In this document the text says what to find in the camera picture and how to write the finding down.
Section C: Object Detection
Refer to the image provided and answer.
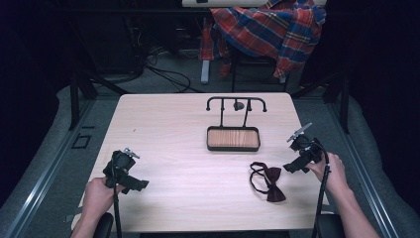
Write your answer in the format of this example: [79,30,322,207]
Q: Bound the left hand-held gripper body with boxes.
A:
[102,147,141,182]

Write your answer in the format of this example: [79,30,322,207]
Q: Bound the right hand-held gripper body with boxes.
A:
[286,122,324,164]

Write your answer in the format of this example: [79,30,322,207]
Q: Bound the dark red bow tie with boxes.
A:
[249,161,287,203]

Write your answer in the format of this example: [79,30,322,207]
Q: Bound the person's right hand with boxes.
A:
[305,152,350,199]

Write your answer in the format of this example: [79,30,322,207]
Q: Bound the person's left hand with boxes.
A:
[80,177,127,219]

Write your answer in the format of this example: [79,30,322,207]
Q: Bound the black metal stand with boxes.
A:
[66,62,131,132]
[290,67,352,135]

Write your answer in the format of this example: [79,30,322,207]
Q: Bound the black rack with wooden tray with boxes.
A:
[205,95,268,153]

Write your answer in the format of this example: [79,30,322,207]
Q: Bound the white desk leg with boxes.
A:
[200,59,211,85]

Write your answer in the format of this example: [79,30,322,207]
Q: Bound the red blue plaid cloth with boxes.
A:
[198,0,328,79]

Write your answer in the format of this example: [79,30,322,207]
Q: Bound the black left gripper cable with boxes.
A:
[110,155,124,238]

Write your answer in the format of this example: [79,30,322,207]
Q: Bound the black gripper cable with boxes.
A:
[309,140,332,238]
[110,155,124,238]

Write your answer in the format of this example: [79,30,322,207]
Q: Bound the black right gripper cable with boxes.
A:
[309,140,332,238]

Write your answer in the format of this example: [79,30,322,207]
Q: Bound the metal floor rail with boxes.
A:
[3,98,97,238]
[325,98,402,238]

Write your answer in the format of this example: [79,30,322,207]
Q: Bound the black floor cables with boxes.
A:
[142,46,206,94]

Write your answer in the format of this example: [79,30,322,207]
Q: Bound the black chair frame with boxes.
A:
[230,49,289,94]

